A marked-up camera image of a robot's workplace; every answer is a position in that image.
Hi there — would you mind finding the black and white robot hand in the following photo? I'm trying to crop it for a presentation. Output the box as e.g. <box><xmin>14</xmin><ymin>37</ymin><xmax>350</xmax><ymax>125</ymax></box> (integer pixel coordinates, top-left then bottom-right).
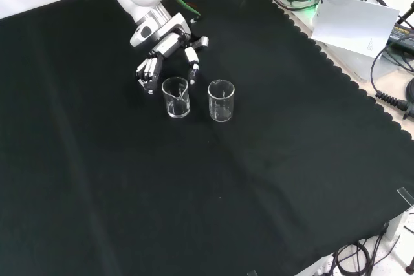
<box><xmin>129</xmin><ymin>12</ymin><xmax>210</xmax><ymax>96</ymax></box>

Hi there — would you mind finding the clear glass beaker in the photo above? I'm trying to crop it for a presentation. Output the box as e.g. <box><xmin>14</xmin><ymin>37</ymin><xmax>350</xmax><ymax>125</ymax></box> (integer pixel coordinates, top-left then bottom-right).
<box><xmin>207</xmin><ymin>78</ymin><xmax>235</xmax><ymax>123</ymax></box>
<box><xmin>161</xmin><ymin>76</ymin><xmax>191</xmax><ymax>119</ymax></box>

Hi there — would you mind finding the black bench cloth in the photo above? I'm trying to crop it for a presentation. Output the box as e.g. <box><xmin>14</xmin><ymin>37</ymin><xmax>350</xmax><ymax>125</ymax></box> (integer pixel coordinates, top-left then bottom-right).
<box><xmin>0</xmin><ymin>0</ymin><xmax>414</xmax><ymax>276</ymax></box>

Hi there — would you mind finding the black power adapter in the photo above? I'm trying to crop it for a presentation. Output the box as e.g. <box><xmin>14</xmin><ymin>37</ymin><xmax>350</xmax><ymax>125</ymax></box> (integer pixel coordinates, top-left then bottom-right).
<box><xmin>387</xmin><ymin>19</ymin><xmax>414</xmax><ymax>46</ymax></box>

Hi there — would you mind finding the black ribbed cable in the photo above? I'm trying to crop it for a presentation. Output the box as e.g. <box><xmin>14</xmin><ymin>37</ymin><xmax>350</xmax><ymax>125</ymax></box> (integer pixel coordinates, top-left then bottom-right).
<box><xmin>374</xmin><ymin>90</ymin><xmax>414</xmax><ymax>117</ymax></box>

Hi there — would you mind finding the black cable bundle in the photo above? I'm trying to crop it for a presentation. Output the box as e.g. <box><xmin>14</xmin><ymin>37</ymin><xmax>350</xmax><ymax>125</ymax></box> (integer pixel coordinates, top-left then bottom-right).
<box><xmin>332</xmin><ymin>239</ymin><xmax>391</xmax><ymax>276</ymax></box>

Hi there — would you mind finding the white bench bracket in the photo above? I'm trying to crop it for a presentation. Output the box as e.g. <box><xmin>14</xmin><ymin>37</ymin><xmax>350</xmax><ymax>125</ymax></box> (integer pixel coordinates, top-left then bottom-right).
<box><xmin>384</xmin><ymin>206</ymin><xmax>414</xmax><ymax>269</ymax></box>

